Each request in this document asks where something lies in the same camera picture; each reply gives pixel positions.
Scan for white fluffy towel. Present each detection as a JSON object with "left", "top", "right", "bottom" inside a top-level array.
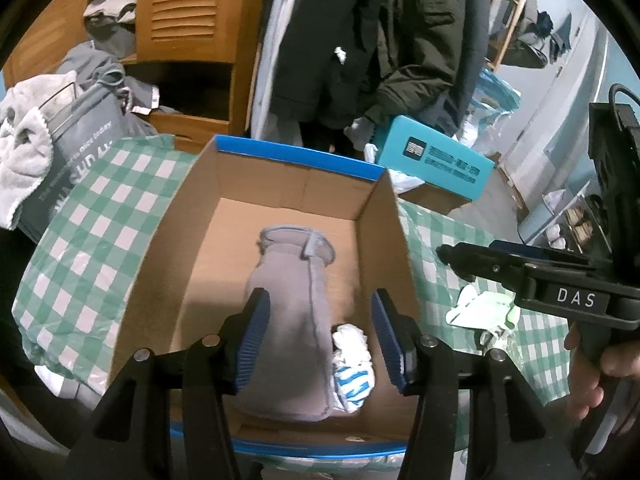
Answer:
[{"left": 0, "top": 71, "right": 81, "bottom": 231}]

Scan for olive hanging jacket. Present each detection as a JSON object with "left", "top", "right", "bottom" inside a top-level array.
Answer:
[{"left": 365, "top": 0, "right": 490, "bottom": 125}]

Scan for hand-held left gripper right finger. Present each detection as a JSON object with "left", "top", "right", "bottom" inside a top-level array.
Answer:
[{"left": 370, "top": 288, "right": 576, "bottom": 480}]

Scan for brown cardboard box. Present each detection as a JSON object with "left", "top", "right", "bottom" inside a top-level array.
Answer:
[{"left": 395, "top": 180, "right": 473, "bottom": 217}]

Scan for white blue striped sock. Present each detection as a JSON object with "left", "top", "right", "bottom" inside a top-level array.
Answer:
[{"left": 330, "top": 324, "right": 376, "bottom": 415}]

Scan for blue cardboard box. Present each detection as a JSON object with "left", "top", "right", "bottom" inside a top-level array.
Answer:
[{"left": 119, "top": 135, "right": 422, "bottom": 461}]

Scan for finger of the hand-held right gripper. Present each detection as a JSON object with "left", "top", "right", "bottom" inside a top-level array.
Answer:
[
  {"left": 436, "top": 242, "right": 532, "bottom": 288},
  {"left": 489, "top": 239, "right": 598, "bottom": 264}
]

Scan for grey printed bag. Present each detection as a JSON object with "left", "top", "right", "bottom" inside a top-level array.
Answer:
[{"left": 17, "top": 82, "right": 161, "bottom": 246}]

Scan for wooden louvred wardrobe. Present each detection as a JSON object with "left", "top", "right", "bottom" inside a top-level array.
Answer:
[{"left": 2, "top": 0, "right": 286, "bottom": 153}]

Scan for grey folded clothes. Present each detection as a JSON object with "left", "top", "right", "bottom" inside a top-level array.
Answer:
[{"left": 82, "top": 0, "right": 138, "bottom": 55}]

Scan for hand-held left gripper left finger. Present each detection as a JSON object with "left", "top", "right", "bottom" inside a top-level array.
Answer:
[{"left": 67, "top": 287, "right": 273, "bottom": 480}]

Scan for person's right hand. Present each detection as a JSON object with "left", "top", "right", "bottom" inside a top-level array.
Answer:
[{"left": 564, "top": 320, "right": 640, "bottom": 426}]

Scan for black cable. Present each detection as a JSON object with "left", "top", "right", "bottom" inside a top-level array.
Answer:
[{"left": 606, "top": 83, "right": 640, "bottom": 111}]

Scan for grey fleece pouch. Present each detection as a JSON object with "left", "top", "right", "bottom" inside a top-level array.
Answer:
[{"left": 232, "top": 225, "right": 337, "bottom": 423}]

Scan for grey hoodie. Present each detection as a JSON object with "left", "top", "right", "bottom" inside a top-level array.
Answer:
[{"left": 55, "top": 42, "right": 183, "bottom": 136}]

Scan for light green white sock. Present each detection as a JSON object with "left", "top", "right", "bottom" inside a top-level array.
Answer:
[{"left": 445, "top": 285, "right": 522, "bottom": 331}]

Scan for teal printed box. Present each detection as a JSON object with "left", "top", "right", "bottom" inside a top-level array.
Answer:
[{"left": 372, "top": 115, "right": 497, "bottom": 203}]

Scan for wooden frame shelf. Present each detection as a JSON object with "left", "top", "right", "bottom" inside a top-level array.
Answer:
[{"left": 486, "top": 0, "right": 542, "bottom": 70}]

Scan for dark hanging coat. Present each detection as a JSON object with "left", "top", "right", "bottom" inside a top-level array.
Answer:
[{"left": 270, "top": 0, "right": 401, "bottom": 128}]

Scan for light blue shoe rack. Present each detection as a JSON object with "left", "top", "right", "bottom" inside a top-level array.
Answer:
[{"left": 517, "top": 180, "right": 607, "bottom": 256}]

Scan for clear plastic bag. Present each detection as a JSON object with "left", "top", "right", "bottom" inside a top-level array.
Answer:
[{"left": 457, "top": 67, "right": 522, "bottom": 161}]

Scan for green checkered tablecloth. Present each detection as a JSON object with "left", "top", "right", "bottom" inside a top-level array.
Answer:
[{"left": 11, "top": 134, "right": 596, "bottom": 461}]

